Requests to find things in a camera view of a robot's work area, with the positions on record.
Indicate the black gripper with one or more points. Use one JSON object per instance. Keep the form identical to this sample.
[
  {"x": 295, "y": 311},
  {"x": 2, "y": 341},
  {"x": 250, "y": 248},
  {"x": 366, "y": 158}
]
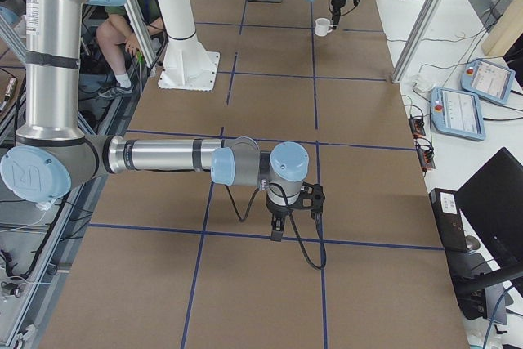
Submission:
[
  {"x": 279, "y": 212},
  {"x": 336, "y": 2}
]

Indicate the white plastic cup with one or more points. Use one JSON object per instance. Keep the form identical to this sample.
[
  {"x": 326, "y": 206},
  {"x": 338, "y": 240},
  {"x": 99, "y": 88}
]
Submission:
[{"x": 323, "y": 27}]

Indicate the orange black usb hub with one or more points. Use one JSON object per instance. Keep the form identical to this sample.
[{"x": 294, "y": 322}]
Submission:
[{"x": 416, "y": 125}]

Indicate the near blue teach pendant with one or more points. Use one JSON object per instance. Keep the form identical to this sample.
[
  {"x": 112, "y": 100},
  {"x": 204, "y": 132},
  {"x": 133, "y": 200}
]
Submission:
[{"x": 457, "y": 113}]

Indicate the blue teach pendant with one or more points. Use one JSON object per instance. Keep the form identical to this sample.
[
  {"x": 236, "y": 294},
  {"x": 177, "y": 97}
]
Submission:
[
  {"x": 489, "y": 81},
  {"x": 457, "y": 113}
]

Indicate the black box device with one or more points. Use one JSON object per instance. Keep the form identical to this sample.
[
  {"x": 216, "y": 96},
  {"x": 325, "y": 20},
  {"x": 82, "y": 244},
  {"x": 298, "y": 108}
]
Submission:
[{"x": 449, "y": 222}]

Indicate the far blue teach pendant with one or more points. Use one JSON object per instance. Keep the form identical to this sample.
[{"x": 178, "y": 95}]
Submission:
[{"x": 489, "y": 81}]

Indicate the black monitor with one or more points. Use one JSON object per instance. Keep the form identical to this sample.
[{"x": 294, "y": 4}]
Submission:
[{"x": 491, "y": 201}]

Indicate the person in green shirt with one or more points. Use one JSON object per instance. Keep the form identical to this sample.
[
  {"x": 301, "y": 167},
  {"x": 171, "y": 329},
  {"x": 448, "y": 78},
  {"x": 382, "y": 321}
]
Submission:
[{"x": 116, "y": 36}]

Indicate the aluminium frame post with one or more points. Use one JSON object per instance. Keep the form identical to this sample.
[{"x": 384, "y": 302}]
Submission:
[{"x": 429, "y": 9}]

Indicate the white pedestal column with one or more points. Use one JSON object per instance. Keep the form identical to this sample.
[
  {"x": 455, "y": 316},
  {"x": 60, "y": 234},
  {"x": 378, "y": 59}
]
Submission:
[{"x": 186, "y": 63}]

